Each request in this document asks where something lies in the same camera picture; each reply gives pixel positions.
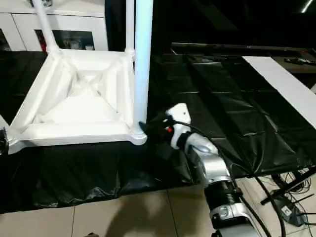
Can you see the white glass-door cabinet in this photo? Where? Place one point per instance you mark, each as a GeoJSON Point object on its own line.
{"type": "Point", "coordinates": [74, 19]}

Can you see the red bottle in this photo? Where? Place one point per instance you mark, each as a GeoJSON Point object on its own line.
{"type": "Point", "coordinates": [43, 44]}

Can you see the dark long bar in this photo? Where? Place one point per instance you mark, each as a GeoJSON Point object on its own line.
{"type": "Point", "coordinates": [247, 47]}

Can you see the white flat board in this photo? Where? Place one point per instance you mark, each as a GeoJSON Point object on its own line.
{"type": "Point", "coordinates": [284, 84]}

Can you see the white plastic table leg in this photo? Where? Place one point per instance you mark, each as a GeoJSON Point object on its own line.
{"type": "Point", "coordinates": [143, 61]}
{"type": "Point", "coordinates": [47, 27]}
{"type": "Point", "coordinates": [3, 122]}
{"type": "Point", "coordinates": [130, 24]}

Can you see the black table mat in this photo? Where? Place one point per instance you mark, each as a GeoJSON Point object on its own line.
{"type": "Point", "coordinates": [222, 98]}

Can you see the grey floor power box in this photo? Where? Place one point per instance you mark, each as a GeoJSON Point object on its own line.
{"type": "Point", "coordinates": [287, 211]}

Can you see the white plastic table top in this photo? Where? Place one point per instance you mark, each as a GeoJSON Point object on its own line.
{"type": "Point", "coordinates": [74, 103]}

